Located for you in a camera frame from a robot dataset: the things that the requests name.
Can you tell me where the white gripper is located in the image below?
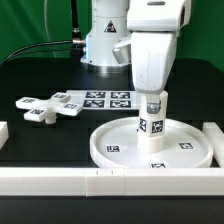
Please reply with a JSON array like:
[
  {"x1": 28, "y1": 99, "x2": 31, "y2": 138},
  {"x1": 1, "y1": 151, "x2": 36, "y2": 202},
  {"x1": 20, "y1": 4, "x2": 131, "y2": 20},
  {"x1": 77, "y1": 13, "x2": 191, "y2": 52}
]
[{"x1": 113, "y1": 32, "x2": 177, "y2": 114}]

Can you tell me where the white round table top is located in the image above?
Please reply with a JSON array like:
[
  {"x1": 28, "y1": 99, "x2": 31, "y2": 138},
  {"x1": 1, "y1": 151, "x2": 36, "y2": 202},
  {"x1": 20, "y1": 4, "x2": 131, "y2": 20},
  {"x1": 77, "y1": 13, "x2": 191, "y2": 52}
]
[{"x1": 90, "y1": 117, "x2": 213, "y2": 169}]

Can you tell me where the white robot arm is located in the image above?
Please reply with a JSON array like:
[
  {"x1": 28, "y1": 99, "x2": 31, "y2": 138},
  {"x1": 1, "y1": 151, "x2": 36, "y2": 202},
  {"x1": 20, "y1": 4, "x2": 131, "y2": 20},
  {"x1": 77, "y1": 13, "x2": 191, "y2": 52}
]
[{"x1": 81, "y1": 0, "x2": 183, "y2": 114}]

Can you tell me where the white marker tag plate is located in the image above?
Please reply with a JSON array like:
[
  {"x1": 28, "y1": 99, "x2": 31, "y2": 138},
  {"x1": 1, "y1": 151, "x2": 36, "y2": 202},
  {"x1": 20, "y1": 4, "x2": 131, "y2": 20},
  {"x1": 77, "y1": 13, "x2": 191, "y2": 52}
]
[{"x1": 67, "y1": 90, "x2": 140, "y2": 110}]

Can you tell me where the white right barrier block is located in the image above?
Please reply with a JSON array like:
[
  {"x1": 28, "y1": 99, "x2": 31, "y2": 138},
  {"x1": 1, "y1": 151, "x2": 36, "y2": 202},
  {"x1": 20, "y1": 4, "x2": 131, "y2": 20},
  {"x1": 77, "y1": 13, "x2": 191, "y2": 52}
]
[{"x1": 203, "y1": 122, "x2": 224, "y2": 168}]

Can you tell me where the white barrier block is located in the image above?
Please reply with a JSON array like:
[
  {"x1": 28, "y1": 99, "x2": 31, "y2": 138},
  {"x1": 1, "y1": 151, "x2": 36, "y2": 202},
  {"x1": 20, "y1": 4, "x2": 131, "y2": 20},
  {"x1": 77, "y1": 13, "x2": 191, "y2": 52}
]
[
  {"x1": 203, "y1": 122, "x2": 224, "y2": 168},
  {"x1": 0, "y1": 121, "x2": 9, "y2": 150}
]

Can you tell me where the white cross-shaped table base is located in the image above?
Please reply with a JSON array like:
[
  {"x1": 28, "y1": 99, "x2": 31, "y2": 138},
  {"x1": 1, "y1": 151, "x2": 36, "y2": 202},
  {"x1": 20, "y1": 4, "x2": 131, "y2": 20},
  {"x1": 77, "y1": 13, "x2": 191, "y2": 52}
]
[{"x1": 15, "y1": 92, "x2": 83, "y2": 124}]

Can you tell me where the white left barrier block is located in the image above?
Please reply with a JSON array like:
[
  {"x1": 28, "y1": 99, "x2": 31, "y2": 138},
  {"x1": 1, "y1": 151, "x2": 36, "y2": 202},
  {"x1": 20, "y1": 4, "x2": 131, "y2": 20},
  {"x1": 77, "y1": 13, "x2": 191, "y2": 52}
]
[{"x1": 0, "y1": 121, "x2": 9, "y2": 150}]

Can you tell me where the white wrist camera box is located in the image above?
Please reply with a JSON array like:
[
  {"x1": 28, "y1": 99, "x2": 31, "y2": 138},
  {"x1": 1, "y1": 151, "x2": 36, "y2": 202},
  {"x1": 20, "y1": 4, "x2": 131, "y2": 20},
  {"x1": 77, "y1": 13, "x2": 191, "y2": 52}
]
[{"x1": 127, "y1": 0, "x2": 191, "y2": 32}]

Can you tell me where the black cable connector post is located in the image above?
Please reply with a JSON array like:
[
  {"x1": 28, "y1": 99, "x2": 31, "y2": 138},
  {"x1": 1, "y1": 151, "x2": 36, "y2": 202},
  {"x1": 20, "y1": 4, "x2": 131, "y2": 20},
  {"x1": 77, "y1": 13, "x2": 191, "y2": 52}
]
[{"x1": 70, "y1": 0, "x2": 85, "y2": 56}]

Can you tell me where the white front barrier rail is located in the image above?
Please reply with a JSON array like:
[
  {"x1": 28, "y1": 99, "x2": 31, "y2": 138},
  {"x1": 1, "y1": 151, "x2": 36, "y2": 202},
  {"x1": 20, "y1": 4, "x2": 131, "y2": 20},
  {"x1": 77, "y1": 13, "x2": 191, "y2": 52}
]
[{"x1": 0, "y1": 168, "x2": 224, "y2": 196}]

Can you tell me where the thin grey cable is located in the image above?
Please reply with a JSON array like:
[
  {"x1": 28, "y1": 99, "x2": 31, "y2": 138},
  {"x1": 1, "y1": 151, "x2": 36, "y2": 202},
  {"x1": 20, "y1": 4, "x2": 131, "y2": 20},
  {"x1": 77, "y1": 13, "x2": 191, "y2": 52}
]
[{"x1": 43, "y1": 0, "x2": 58, "y2": 59}]

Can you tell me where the black cable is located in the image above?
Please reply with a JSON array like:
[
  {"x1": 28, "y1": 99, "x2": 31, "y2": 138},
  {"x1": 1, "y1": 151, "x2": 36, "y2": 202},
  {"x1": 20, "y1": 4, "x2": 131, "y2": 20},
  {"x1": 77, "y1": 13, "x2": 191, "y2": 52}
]
[{"x1": 0, "y1": 40, "x2": 75, "y2": 66}]

